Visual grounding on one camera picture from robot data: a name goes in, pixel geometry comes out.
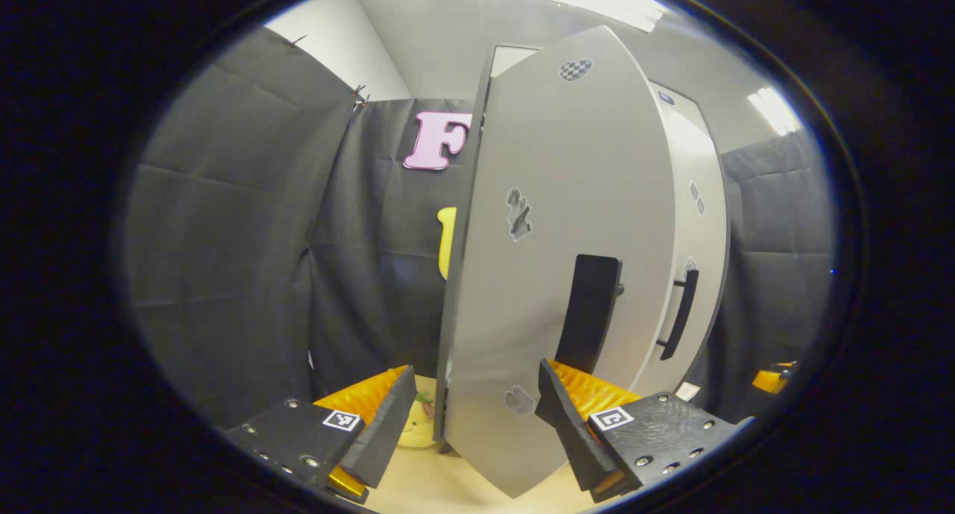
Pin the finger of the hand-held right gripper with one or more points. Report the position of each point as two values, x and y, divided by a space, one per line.
768 380

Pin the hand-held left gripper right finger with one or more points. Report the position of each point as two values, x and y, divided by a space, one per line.
571 432

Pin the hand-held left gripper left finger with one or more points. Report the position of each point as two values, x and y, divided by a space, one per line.
388 432

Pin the white cabinet door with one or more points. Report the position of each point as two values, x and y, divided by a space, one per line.
697 238
537 312

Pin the white and grey shoe cabinet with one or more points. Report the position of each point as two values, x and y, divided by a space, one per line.
515 60

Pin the yellow rounded object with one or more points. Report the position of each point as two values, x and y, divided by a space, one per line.
418 428

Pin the small white box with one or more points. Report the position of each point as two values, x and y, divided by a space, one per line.
688 391

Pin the small ceiling light panel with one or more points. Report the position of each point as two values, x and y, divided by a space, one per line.
776 111

